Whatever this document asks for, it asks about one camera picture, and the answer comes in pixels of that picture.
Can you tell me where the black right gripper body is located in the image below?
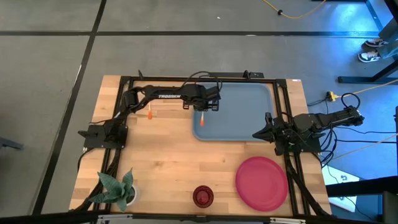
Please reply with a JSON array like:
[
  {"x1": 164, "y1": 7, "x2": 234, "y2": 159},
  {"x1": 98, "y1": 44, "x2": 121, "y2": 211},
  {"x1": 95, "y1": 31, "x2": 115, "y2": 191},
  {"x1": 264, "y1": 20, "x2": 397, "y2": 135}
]
[{"x1": 267, "y1": 118, "x2": 292, "y2": 147}]

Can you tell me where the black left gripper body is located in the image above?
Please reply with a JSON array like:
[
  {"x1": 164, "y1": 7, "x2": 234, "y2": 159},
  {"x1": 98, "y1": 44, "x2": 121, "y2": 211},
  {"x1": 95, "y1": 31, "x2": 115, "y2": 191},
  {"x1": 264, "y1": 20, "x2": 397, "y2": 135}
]
[{"x1": 182, "y1": 92, "x2": 221, "y2": 112}]

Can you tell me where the pink round plate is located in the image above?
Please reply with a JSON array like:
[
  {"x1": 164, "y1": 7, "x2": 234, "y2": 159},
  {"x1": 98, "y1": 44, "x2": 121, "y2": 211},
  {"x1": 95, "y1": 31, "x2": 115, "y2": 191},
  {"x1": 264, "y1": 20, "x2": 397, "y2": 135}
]
[{"x1": 235, "y1": 156, "x2": 289, "y2": 212}]

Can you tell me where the red faceted plastic cup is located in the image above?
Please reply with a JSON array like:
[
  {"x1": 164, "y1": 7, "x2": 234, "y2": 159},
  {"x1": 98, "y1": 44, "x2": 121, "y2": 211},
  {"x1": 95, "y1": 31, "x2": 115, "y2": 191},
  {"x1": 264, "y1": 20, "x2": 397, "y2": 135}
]
[{"x1": 192, "y1": 185, "x2": 215, "y2": 208}]

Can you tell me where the blue-grey plastic tray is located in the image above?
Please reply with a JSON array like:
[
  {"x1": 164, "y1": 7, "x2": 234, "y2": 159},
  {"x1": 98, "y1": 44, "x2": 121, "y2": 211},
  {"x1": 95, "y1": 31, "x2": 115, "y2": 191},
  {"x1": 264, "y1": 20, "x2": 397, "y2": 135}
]
[{"x1": 192, "y1": 82, "x2": 276, "y2": 142}]

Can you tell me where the white floor sheet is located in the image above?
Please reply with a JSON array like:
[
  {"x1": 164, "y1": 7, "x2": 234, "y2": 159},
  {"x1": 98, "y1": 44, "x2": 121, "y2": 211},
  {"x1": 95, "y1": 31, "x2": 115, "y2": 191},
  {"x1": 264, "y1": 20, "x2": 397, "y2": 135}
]
[{"x1": 322, "y1": 164, "x2": 361, "y2": 213}]

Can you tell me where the black metal beam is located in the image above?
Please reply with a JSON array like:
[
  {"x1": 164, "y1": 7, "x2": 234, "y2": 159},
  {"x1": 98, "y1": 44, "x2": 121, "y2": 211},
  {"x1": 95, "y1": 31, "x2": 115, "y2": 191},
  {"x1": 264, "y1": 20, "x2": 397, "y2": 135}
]
[{"x1": 325, "y1": 175, "x2": 398, "y2": 197}]

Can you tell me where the white plant pot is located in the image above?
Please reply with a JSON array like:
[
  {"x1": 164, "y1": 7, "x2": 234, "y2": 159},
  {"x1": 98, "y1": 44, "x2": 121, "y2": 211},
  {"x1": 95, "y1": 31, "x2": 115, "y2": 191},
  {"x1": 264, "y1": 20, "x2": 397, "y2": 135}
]
[{"x1": 126, "y1": 184, "x2": 138, "y2": 207}]

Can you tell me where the black overhead crossbeam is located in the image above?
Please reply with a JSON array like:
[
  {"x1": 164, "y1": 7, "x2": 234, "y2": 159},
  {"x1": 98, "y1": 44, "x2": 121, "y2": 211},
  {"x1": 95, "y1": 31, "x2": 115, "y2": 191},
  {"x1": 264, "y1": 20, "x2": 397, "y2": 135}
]
[{"x1": 0, "y1": 210, "x2": 398, "y2": 224}]

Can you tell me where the black and white sneaker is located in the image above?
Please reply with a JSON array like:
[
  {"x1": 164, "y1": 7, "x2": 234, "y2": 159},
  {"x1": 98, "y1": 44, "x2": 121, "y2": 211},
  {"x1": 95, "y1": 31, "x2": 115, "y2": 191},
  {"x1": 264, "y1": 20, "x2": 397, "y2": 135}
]
[
  {"x1": 364, "y1": 38, "x2": 389, "y2": 48},
  {"x1": 357, "y1": 50, "x2": 382, "y2": 63}
]

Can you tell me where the green artificial plant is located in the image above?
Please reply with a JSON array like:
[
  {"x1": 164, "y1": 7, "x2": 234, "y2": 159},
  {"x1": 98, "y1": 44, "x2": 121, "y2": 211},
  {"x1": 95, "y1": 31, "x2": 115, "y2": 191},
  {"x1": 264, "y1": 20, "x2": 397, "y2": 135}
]
[{"x1": 88, "y1": 167, "x2": 135, "y2": 213}]

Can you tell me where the person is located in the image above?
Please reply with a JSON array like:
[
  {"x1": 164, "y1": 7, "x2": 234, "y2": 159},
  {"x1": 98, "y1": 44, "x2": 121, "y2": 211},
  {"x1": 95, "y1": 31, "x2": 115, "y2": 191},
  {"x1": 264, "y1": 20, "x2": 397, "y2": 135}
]
[{"x1": 357, "y1": 18, "x2": 398, "y2": 63}]

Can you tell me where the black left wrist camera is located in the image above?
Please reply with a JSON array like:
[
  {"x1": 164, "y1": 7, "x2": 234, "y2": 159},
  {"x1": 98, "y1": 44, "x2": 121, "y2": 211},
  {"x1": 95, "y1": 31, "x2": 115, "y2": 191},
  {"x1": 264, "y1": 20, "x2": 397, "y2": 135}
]
[{"x1": 203, "y1": 85, "x2": 222, "y2": 101}]

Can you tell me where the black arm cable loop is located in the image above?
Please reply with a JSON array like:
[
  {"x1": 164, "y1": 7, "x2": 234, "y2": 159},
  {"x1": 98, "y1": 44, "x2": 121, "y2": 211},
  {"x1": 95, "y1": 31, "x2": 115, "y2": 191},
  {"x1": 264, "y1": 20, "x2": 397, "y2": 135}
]
[{"x1": 181, "y1": 70, "x2": 223, "y2": 93}]

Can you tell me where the black cable bundle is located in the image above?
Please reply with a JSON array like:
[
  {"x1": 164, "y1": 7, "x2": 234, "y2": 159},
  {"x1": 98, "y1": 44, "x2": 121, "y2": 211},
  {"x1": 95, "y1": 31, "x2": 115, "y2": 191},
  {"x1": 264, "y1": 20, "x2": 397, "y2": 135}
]
[
  {"x1": 284, "y1": 154, "x2": 332, "y2": 217},
  {"x1": 73, "y1": 148, "x2": 123, "y2": 213}
]

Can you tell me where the black aluminium table frame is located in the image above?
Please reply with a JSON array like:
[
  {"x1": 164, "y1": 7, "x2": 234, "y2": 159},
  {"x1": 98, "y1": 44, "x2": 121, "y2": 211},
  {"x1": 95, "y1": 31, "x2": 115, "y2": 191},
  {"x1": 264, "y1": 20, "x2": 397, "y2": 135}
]
[{"x1": 93, "y1": 70, "x2": 332, "y2": 218}]

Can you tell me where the beige cable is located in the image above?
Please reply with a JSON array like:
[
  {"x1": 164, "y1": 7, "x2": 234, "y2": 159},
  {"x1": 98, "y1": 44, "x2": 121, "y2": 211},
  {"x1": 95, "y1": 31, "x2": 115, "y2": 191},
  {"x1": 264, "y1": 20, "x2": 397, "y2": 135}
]
[{"x1": 329, "y1": 133, "x2": 398, "y2": 162}]

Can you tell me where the orange extension cable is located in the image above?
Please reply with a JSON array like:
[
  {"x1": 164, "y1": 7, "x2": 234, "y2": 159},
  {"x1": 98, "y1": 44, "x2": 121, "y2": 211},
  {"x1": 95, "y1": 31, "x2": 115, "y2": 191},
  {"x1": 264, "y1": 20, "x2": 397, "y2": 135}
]
[{"x1": 337, "y1": 81, "x2": 398, "y2": 100}]

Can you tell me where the yellow cable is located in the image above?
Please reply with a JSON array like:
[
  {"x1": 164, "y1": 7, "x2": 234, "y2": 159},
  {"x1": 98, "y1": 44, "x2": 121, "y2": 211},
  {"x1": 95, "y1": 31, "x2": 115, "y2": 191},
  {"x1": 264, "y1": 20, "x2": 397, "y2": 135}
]
[{"x1": 262, "y1": 0, "x2": 328, "y2": 20}]

